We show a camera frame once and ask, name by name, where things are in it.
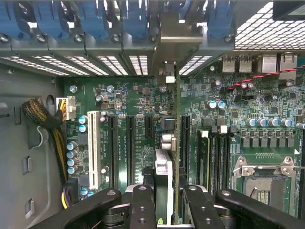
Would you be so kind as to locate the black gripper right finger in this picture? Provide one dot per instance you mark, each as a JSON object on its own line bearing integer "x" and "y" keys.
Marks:
{"x": 200, "y": 210}

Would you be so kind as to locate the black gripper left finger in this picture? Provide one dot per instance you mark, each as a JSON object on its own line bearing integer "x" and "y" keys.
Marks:
{"x": 143, "y": 207}

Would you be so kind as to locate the black RAM slot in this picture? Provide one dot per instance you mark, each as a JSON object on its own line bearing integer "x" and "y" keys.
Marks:
{"x": 230, "y": 152}
{"x": 214, "y": 162}
{"x": 223, "y": 162}
{"x": 302, "y": 190}

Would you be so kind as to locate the long black expansion slot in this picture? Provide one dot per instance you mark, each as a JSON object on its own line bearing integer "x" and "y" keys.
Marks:
{"x": 131, "y": 152}
{"x": 113, "y": 152}
{"x": 186, "y": 143}

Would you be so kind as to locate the CPU socket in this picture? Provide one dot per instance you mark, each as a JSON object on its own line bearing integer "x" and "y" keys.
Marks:
{"x": 262, "y": 190}

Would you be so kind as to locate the black power connector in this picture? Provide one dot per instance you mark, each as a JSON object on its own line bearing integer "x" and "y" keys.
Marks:
{"x": 71, "y": 188}

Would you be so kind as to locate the white expansion slot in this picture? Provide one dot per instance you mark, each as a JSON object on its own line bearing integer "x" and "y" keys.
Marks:
{"x": 94, "y": 148}

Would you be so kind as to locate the short black expansion slot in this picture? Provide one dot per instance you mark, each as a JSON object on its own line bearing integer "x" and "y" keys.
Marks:
{"x": 148, "y": 126}

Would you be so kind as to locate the green motherboard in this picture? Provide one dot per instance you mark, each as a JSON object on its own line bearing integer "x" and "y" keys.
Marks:
{"x": 133, "y": 100}

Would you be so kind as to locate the thin metal locking lever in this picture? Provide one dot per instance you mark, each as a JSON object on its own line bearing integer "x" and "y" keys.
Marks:
{"x": 300, "y": 167}

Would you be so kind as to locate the white power connector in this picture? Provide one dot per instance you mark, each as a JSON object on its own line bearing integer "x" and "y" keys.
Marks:
{"x": 70, "y": 107}

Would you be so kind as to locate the open black PC case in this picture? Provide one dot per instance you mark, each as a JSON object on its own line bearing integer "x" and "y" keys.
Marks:
{"x": 23, "y": 143}

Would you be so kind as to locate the silver USB port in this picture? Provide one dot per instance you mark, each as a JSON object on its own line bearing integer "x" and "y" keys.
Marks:
{"x": 245, "y": 65}
{"x": 228, "y": 65}
{"x": 269, "y": 63}

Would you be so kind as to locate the silver network port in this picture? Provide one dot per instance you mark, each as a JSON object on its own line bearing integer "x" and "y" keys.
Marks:
{"x": 288, "y": 66}

